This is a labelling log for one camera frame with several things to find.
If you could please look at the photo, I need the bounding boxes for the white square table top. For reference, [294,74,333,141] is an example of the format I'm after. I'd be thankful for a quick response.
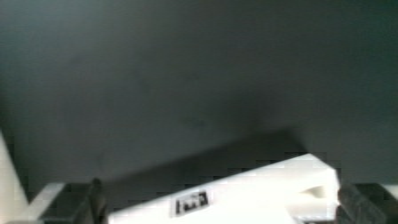
[109,154,340,224]

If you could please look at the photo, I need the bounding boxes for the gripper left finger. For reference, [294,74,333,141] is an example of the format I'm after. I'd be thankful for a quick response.
[15,178,113,224]

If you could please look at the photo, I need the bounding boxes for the white U-shaped obstacle fence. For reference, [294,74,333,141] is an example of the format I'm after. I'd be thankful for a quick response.
[0,132,29,224]

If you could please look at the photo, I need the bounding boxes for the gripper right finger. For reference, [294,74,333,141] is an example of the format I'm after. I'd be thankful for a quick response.
[337,183,398,224]

